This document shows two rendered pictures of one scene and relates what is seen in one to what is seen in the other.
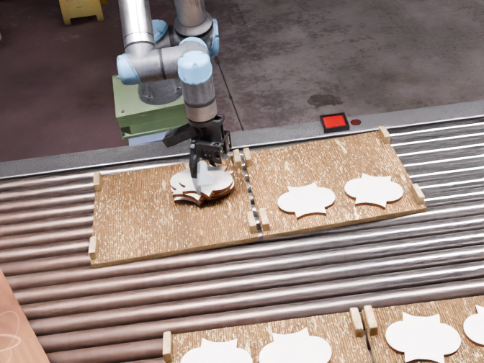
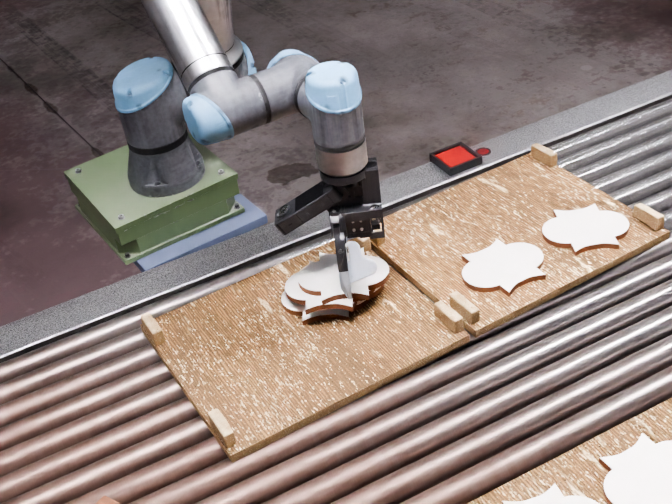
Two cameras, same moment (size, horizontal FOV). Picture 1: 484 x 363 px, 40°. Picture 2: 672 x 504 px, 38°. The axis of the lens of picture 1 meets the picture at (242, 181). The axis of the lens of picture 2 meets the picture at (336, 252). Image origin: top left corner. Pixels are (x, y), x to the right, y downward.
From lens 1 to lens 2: 62 cm
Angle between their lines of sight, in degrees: 18
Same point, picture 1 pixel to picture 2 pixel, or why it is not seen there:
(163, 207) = (290, 337)
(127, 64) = (211, 107)
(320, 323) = (652, 423)
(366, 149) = (530, 180)
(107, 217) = (206, 376)
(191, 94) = (339, 130)
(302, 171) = (464, 231)
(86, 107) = not seen: outside the picture
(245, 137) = not seen: hidden behind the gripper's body
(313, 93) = (269, 167)
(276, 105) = not seen: hidden behind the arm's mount
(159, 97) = (176, 181)
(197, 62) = (345, 75)
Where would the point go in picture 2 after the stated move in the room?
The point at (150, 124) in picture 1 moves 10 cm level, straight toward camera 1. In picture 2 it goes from (168, 228) to (193, 250)
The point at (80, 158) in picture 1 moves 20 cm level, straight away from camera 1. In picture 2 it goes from (85, 306) to (30, 263)
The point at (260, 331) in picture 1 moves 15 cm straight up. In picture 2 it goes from (577, 463) to (581, 379)
